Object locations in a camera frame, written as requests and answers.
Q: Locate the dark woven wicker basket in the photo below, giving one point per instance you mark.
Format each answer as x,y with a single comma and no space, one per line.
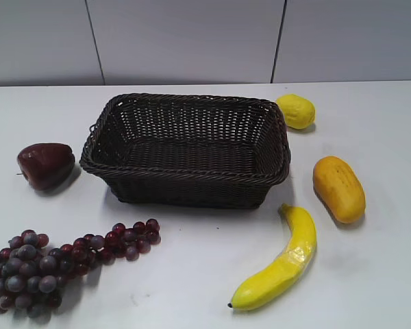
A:
203,151

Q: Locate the yellow banana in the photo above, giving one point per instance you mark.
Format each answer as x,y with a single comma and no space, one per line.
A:
268,284

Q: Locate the dark red apple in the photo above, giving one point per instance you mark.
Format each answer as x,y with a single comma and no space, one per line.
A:
46,165

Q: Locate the yellow lemon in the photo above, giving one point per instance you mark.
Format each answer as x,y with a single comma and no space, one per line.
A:
299,113

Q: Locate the orange yellow mango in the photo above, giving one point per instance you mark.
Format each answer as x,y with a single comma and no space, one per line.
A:
339,188

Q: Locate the purple red grape bunch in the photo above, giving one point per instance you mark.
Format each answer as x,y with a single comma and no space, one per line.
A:
33,276

